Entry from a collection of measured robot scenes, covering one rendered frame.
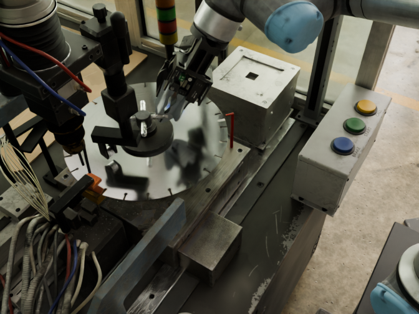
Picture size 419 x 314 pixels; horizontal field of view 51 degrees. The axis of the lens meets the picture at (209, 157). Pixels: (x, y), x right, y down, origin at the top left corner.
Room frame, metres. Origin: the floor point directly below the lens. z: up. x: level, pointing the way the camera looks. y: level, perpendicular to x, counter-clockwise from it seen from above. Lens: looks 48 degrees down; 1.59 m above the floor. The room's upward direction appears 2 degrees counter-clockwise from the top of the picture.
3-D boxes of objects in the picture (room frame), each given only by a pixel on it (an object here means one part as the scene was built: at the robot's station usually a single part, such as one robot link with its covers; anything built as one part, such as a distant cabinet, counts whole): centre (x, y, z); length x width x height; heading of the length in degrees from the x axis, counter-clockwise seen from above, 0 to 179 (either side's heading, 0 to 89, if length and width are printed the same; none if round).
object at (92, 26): (0.56, 0.15, 1.17); 0.06 x 0.05 x 0.20; 137
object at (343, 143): (0.63, -0.28, 0.90); 0.04 x 0.04 x 0.02
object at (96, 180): (0.47, 0.24, 0.95); 0.10 x 0.03 x 0.07; 146
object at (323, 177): (0.70, -0.31, 0.82); 0.28 x 0.11 x 0.15; 146
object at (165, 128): (0.63, 0.13, 0.96); 0.11 x 0.11 x 0.03
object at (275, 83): (0.88, -0.11, 0.82); 0.18 x 0.18 x 0.15; 56
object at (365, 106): (0.75, -0.36, 0.90); 0.04 x 0.04 x 0.02
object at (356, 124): (0.69, -0.32, 0.90); 0.04 x 0.04 x 0.02
